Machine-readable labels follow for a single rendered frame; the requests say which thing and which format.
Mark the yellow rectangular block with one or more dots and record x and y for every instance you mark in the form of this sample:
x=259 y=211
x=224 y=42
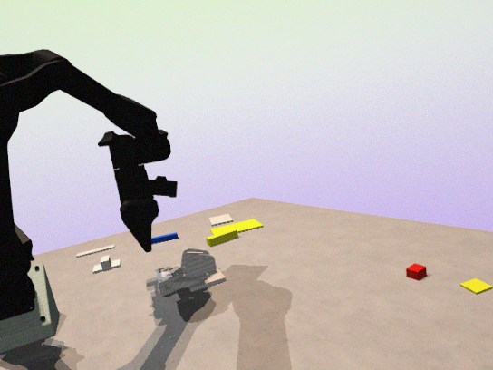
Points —
x=222 y=237

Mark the small red block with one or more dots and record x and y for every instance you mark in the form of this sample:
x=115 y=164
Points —
x=416 y=272

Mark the cream flat bar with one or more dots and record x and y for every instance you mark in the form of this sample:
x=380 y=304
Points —
x=94 y=251

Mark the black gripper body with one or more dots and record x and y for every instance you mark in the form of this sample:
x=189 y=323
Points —
x=131 y=188

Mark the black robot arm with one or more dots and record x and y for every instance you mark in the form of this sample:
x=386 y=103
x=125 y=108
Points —
x=25 y=80

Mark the blue lego brick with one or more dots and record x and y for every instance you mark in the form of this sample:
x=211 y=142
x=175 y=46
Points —
x=164 y=238

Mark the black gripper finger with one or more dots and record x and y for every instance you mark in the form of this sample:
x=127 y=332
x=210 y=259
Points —
x=141 y=230

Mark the cream flat rectangular plate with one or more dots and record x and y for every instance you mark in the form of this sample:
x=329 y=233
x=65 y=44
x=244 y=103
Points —
x=220 y=220

